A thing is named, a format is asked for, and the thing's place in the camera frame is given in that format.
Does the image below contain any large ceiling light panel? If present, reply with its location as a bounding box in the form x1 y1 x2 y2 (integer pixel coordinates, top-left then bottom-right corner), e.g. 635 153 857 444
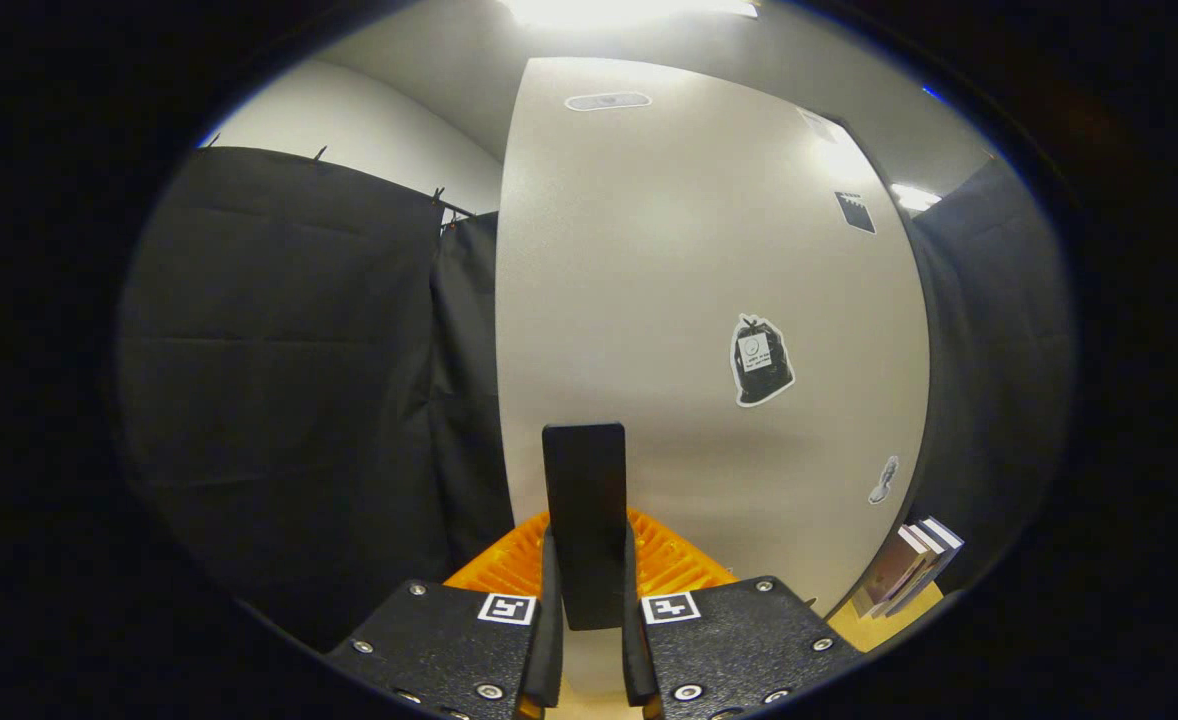
499 0 760 31

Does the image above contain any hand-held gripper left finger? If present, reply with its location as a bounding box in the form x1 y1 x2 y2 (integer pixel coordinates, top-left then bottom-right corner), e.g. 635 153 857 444
327 512 563 720

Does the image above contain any beige cabinet door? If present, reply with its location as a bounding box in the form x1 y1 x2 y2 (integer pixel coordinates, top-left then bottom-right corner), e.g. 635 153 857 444
495 57 932 696

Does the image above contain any black backdrop cloth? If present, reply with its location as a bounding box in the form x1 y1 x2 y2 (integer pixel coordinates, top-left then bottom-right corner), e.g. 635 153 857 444
114 145 1080 653

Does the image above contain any black door handle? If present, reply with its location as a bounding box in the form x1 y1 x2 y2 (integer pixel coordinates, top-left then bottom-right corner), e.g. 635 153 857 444
542 422 628 631

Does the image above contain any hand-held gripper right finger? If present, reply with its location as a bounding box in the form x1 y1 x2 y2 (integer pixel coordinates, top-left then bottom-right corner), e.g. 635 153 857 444
621 510 863 720

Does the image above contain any thin white book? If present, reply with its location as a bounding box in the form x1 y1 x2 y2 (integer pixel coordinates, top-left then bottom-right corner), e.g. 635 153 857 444
874 522 950 616

